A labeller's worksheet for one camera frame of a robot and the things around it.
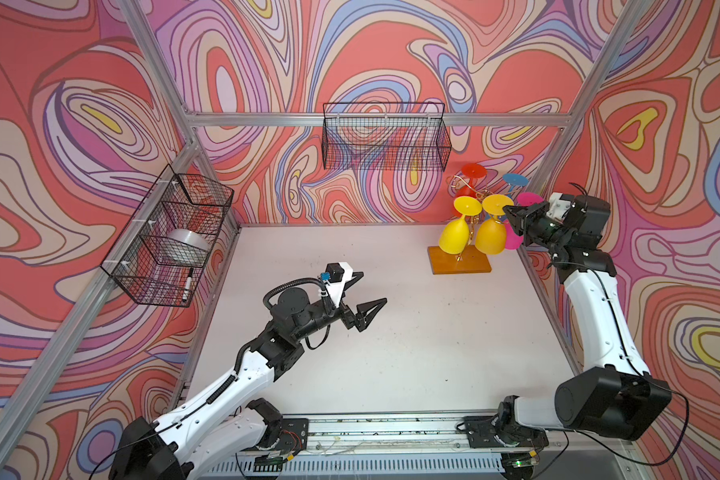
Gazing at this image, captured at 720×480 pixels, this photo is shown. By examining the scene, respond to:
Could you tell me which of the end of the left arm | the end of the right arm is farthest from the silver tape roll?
the end of the right arm

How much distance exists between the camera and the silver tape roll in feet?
2.31

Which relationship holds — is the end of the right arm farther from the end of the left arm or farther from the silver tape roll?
the silver tape roll
